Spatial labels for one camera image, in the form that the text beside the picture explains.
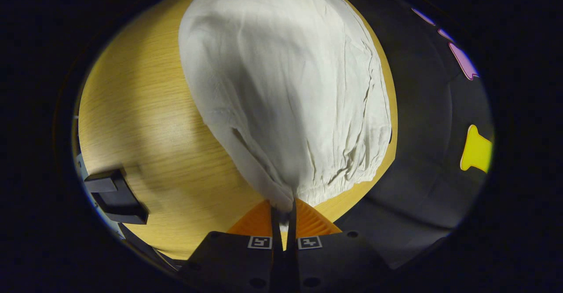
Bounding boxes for white jeans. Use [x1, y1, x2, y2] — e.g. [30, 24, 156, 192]
[178, 0, 392, 213]

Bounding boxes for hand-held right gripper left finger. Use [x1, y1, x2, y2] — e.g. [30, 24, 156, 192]
[178, 200, 285, 293]

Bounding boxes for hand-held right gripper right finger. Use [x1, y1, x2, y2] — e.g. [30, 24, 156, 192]
[286, 198, 392, 293]

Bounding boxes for small black box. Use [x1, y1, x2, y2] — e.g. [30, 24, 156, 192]
[84, 168, 149, 224]

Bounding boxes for black backdrop cloth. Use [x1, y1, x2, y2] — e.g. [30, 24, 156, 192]
[308, 0, 495, 269]

